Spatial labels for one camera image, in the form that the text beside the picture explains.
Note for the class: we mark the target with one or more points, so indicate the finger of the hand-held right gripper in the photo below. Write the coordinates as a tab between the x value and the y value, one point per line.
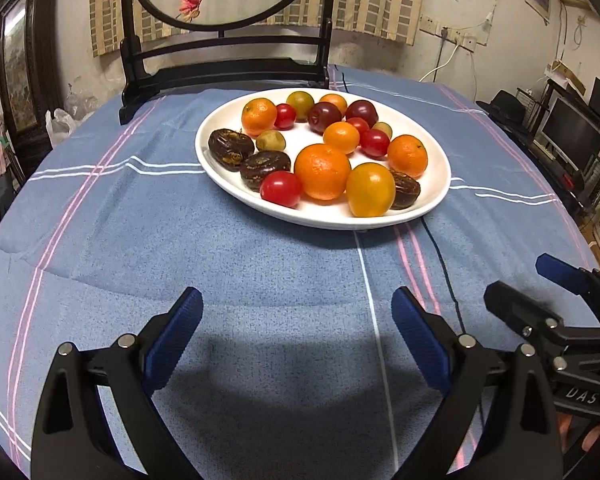
555	267
520	310

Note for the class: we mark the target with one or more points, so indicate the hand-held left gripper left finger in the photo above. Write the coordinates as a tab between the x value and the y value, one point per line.
177	332

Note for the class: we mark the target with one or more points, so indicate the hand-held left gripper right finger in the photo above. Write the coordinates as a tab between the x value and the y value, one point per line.
420	340

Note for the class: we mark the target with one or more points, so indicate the white round plate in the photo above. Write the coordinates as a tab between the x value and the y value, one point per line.
430	190

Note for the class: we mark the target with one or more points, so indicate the dark brown water chestnut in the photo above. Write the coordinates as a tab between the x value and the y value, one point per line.
406	191

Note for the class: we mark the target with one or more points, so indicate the large yellow-orange tomato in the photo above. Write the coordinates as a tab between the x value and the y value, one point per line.
370	189

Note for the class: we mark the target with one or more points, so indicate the red cherry tomato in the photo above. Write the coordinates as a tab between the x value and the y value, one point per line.
374	143
280	188
358	126
284	116

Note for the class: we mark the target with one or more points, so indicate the dark brown doughnut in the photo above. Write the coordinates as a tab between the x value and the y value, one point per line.
265	167
230	147

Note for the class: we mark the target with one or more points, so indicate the large orange mandarin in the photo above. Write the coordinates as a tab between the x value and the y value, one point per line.
322	171

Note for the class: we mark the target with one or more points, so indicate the small green fruit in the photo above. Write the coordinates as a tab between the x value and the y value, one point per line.
271	140
382	129

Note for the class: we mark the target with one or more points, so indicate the small orange tomato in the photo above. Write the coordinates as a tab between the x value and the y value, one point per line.
341	137
332	101

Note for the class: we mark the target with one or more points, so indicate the dark red plum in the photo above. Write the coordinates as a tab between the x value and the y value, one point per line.
322	117
361	110

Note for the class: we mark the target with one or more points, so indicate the green-yellow tomato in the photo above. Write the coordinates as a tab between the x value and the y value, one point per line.
300	102

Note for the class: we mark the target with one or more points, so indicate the person's right hand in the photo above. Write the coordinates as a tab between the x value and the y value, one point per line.
585	440

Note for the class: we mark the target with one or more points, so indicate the blue striped tablecloth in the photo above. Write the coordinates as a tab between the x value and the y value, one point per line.
180	250

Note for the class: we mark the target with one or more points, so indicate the computer monitor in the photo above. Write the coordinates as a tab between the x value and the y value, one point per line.
572	132

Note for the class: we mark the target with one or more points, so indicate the black hat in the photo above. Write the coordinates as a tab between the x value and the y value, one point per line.
502	105

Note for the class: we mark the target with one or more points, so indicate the cardboard box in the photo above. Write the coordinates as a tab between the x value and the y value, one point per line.
567	75

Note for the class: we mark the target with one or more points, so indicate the white plastic bag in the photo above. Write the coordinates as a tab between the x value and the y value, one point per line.
60	127

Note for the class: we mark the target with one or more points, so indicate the dark wooden cabinet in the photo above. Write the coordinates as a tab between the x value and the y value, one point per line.
35	60

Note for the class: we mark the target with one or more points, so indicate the beige checked window blind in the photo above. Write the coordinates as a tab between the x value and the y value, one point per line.
375	0

